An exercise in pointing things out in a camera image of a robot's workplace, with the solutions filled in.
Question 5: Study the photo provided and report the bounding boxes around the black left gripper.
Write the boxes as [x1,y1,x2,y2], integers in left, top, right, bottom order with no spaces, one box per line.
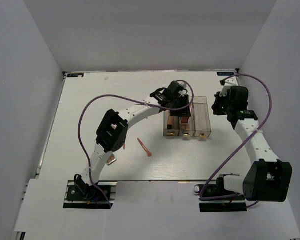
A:
[170,94,192,117]

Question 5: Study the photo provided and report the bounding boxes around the square foundation bottle black pump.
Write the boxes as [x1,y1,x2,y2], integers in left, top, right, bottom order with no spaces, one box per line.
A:
[166,116,175,130]

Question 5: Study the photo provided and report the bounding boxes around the pink blush palette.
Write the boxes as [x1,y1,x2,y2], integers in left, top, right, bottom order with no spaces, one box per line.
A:
[180,116,191,125]

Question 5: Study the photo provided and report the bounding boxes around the long clear eyeshadow palette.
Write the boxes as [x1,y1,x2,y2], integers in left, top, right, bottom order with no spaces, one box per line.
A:
[180,123,191,131]

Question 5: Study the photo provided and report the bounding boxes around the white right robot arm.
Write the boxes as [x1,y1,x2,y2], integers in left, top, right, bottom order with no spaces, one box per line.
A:
[212,86,293,203]

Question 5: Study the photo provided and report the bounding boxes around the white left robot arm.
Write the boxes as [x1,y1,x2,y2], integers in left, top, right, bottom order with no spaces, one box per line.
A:
[74,80,194,200]

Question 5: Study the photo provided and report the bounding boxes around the round pink makeup brush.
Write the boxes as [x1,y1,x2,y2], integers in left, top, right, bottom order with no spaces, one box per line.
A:
[137,138,152,157]

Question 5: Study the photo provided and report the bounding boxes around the blue right corner label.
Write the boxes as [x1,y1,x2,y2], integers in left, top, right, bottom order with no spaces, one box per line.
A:
[216,71,235,77]

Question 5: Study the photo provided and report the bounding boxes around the blue corner label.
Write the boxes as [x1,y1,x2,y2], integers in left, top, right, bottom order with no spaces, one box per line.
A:
[66,73,84,78]
[216,71,235,77]

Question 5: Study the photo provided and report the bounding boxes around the clear three-compartment organizer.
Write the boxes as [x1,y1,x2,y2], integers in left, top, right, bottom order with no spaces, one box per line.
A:
[163,96,212,139]

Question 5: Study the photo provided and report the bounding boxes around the black-cased brown eyeshadow palette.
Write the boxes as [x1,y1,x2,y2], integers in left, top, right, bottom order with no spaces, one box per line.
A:
[106,154,117,166]

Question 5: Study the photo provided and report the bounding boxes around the blue left corner label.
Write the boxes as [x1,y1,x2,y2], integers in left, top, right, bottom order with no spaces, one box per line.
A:
[66,73,84,78]

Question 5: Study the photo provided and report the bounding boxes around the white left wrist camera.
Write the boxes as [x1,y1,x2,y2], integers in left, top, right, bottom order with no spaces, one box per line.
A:
[177,80,187,90]

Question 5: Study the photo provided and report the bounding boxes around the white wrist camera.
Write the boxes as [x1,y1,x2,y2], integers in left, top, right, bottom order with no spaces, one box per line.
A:
[177,80,187,90]
[219,78,237,97]

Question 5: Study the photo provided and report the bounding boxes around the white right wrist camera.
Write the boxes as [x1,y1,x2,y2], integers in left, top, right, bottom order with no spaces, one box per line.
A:
[219,78,237,97]

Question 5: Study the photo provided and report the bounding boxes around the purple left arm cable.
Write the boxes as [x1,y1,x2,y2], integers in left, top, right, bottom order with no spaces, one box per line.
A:
[78,79,195,208]

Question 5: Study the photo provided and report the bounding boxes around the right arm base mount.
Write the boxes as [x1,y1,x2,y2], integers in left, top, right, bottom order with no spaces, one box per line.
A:
[199,184,247,213]

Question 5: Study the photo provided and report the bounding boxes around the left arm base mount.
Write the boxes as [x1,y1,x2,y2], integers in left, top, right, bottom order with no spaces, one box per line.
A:
[63,174,117,210]

